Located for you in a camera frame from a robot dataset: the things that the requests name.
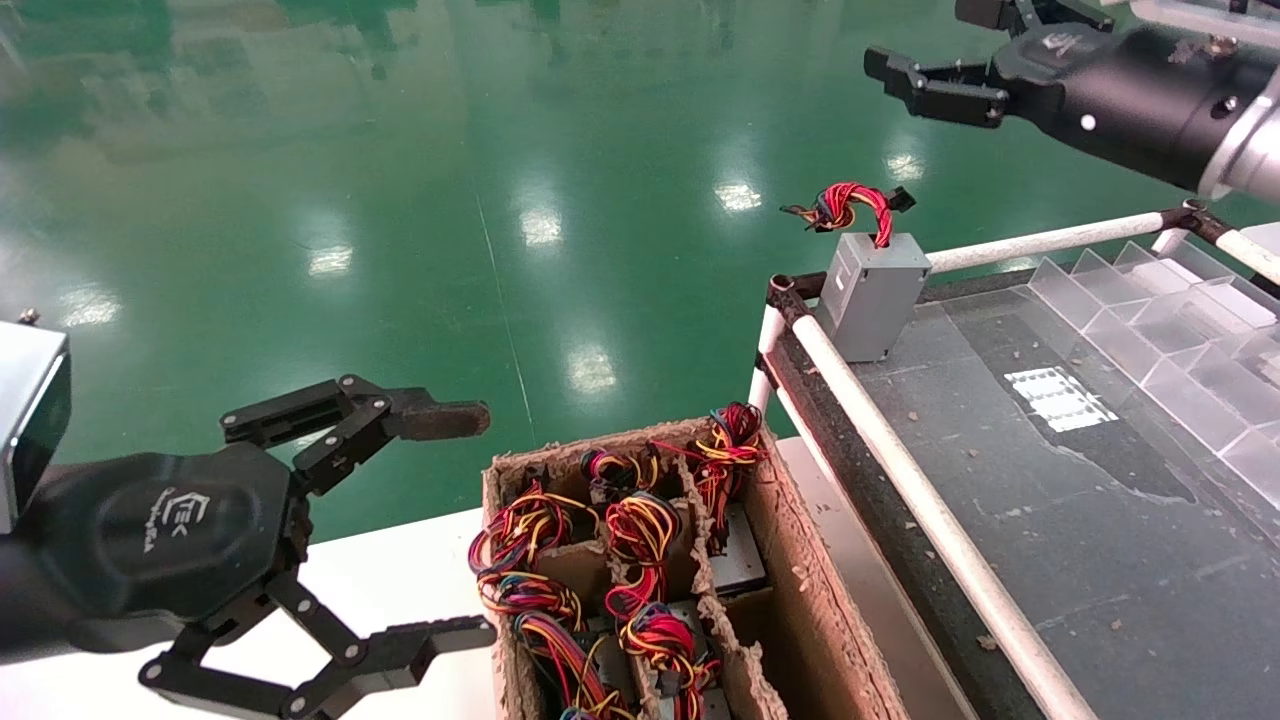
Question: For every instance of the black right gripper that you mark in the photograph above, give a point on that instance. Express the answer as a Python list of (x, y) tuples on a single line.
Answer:
[(1130, 95)]

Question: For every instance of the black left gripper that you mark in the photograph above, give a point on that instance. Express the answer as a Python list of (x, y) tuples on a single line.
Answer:
[(170, 530)]

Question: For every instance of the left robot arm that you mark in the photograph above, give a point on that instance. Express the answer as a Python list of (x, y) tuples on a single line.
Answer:
[(30, 610)]

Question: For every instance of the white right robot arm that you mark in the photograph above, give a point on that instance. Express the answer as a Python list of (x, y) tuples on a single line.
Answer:
[(1255, 150)]

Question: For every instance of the clear acrylic divider tray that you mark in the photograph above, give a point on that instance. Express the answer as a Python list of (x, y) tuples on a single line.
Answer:
[(1150, 330)]

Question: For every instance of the white grid label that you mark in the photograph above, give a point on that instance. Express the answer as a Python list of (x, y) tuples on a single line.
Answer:
[(1060, 400)]

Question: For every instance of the brown cardboard divider box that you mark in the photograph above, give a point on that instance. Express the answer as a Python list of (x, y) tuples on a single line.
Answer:
[(830, 640)]

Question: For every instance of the white pipe frame black joints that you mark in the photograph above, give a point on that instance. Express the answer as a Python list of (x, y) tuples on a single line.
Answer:
[(1050, 240)]

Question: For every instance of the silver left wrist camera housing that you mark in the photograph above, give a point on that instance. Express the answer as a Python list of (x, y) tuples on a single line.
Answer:
[(25, 420)]

